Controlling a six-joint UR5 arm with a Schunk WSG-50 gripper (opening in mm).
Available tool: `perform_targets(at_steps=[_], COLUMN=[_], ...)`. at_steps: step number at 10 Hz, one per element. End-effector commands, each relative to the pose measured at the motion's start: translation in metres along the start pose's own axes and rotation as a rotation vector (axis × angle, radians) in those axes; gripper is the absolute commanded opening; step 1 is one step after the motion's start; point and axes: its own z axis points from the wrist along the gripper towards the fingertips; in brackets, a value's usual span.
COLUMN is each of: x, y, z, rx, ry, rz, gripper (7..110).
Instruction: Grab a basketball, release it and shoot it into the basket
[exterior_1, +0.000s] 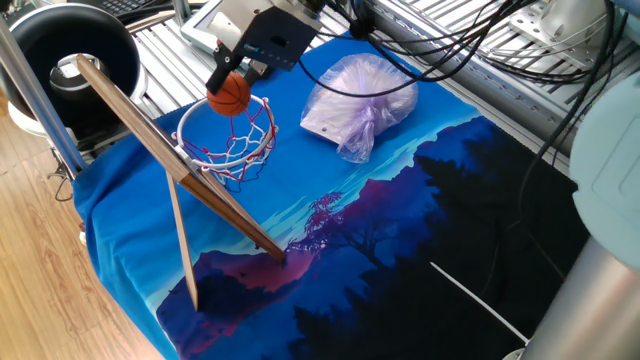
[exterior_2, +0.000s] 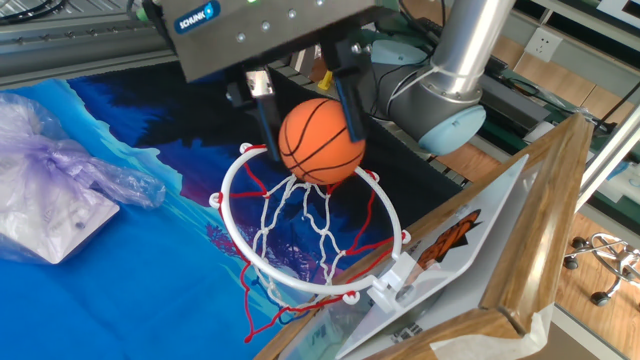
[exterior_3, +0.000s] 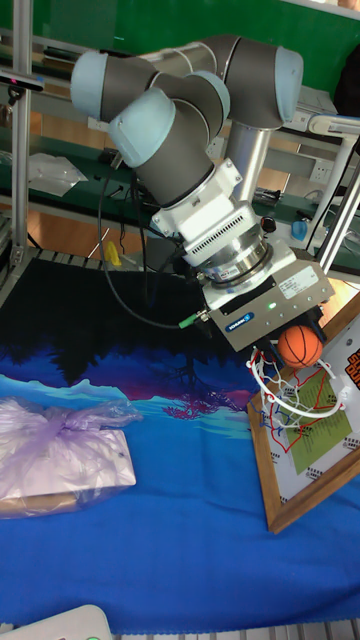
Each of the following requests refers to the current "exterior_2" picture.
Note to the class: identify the clear acrylic backboard plate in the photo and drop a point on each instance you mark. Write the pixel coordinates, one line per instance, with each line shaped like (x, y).
(480, 240)

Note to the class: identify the white hoop with net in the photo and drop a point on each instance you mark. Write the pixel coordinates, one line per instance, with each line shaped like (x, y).
(392, 282)

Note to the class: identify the yellow plastic object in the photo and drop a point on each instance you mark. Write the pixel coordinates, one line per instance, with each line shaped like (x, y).
(326, 82)

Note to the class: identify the chrome chair base with casters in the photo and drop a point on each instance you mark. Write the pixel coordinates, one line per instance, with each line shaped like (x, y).
(599, 298)

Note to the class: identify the purple plastic bag with box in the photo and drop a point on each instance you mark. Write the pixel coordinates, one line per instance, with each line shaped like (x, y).
(45, 200)

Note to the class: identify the white wall power socket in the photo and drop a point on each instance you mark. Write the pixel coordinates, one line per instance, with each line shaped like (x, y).
(543, 45)

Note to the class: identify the small orange basketball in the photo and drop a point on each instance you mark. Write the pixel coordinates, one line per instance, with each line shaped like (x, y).
(320, 145)

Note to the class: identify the blue landscape print cloth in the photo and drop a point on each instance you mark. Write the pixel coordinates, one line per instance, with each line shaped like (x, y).
(125, 300)

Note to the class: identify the silver UR5 robot arm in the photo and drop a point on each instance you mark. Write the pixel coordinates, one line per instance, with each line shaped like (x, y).
(470, 40)

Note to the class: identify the beige masking tape strip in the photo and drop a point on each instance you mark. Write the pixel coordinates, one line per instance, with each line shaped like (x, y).
(490, 340)

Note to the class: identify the silver Schunk gripper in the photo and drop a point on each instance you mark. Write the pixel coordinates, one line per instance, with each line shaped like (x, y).
(260, 30)

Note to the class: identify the wooden picture frame stand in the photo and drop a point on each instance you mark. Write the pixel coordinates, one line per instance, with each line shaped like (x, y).
(540, 225)

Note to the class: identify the aluminium frame post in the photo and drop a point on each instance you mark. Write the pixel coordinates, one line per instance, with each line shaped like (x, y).
(607, 162)

